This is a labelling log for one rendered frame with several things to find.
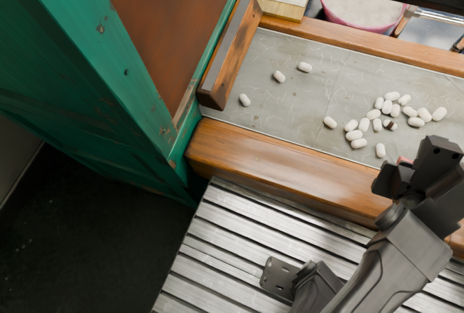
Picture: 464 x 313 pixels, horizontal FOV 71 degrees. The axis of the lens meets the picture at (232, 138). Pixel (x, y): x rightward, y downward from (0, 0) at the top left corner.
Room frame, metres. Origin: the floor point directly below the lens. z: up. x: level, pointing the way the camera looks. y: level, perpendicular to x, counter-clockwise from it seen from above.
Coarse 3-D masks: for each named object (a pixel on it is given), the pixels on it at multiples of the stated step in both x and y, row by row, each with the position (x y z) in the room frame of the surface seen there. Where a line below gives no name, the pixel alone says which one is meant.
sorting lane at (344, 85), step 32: (256, 32) 0.59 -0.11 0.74; (256, 64) 0.49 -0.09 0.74; (288, 64) 0.47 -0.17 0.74; (320, 64) 0.46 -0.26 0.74; (352, 64) 0.44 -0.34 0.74; (384, 64) 0.43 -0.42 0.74; (256, 96) 0.39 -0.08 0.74; (288, 96) 0.38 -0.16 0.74; (320, 96) 0.37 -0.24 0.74; (352, 96) 0.35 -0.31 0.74; (416, 96) 0.33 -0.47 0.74; (448, 96) 0.32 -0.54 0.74; (256, 128) 0.31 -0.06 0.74; (288, 128) 0.30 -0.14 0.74; (320, 128) 0.28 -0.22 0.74; (384, 128) 0.26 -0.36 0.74; (416, 128) 0.25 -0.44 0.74; (448, 128) 0.24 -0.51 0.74; (352, 160) 0.19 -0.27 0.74; (384, 160) 0.18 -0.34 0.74
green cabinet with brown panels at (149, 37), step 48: (0, 0) 0.25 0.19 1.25; (48, 0) 0.23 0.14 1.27; (96, 0) 0.27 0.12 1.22; (144, 0) 0.35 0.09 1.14; (192, 0) 0.45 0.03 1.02; (0, 48) 0.33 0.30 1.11; (48, 48) 0.25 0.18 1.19; (96, 48) 0.24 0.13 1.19; (144, 48) 0.31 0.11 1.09; (192, 48) 0.42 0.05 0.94; (0, 96) 0.40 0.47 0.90; (48, 96) 0.34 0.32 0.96; (96, 96) 0.25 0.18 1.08; (144, 96) 0.26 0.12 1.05; (192, 96) 0.35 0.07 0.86; (144, 144) 0.23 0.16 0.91
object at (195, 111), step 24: (24, 120) 0.46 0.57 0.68; (48, 120) 0.37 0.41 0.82; (192, 120) 0.33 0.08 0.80; (72, 144) 0.43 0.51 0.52; (96, 144) 0.36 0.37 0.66; (120, 144) 0.28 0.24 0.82; (96, 168) 0.46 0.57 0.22; (120, 168) 0.35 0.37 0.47; (144, 168) 0.31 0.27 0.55; (168, 168) 0.23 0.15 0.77; (168, 192) 0.32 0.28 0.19; (192, 192) 0.25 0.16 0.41
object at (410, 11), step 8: (408, 8) 0.50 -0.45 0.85; (416, 8) 0.49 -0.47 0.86; (400, 16) 0.51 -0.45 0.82; (408, 16) 0.50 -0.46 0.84; (416, 16) 0.49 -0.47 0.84; (424, 16) 0.48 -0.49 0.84; (432, 16) 0.48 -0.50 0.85; (440, 16) 0.47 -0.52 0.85; (448, 16) 0.47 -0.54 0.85; (400, 24) 0.50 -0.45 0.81; (456, 24) 0.45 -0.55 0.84; (392, 32) 0.50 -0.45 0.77; (400, 32) 0.49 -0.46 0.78; (456, 48) 0.43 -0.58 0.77
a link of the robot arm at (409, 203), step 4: (404, 196) 0.07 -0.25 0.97; (408, 196) 0.06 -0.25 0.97; (412, 196) 0.06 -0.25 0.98; (416, 196) 0.06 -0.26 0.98; (420, 196) 0.06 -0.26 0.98; (424, 196) 0.06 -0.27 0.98; (396, 200) 0.06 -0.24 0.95; (400, 200) 0.06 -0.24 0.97; (404, 200) 0.06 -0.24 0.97; (408, 200) 0.06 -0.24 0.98; (412, 200) 0.06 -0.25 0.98; (416, 200) 0.05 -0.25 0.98; (420, 200) 0.05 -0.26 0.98; (396, 204) 0.06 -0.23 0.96; (404, 204) 0.05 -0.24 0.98; (408, 204) 0.05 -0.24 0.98; (412, 204) 0.05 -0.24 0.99; (416, 204) 0.05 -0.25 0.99
